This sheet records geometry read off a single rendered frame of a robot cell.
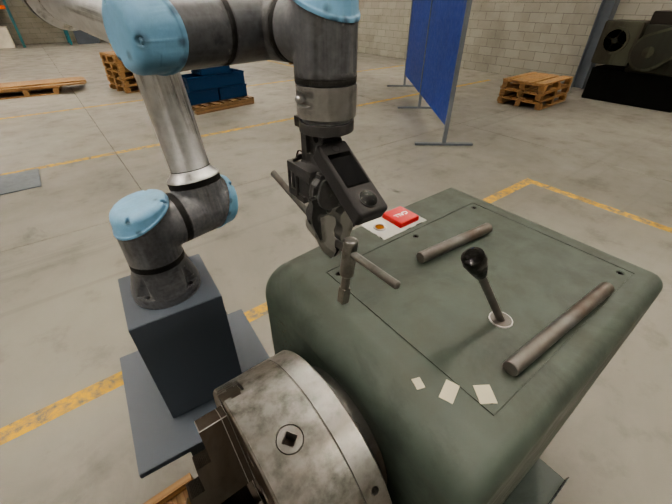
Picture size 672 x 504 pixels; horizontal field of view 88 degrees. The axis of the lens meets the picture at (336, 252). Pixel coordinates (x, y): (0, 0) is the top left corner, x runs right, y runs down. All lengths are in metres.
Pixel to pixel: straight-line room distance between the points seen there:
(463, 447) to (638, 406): 2.02
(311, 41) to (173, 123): 0.45
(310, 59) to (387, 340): 0.38
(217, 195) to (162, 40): 0.48
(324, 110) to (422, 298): 0.34
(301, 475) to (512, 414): 0.26
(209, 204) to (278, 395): 0.48
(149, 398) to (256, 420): 0.73
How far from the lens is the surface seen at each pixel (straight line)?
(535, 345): 0.57
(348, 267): 0.52
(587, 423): 2.24
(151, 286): 0.86
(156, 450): 1.10
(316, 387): 0.51
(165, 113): 0.82
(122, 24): 0.43
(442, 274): 0.67
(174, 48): 0.43
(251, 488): 0.66
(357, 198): 0.43
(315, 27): 0.43
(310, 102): 0.44
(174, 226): 0.81
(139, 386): 1.23
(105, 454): 2.10
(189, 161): 0.83
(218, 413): 0.56
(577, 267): 0.80
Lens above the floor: 1.66
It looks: 36 degrees down
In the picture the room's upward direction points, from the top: straight up
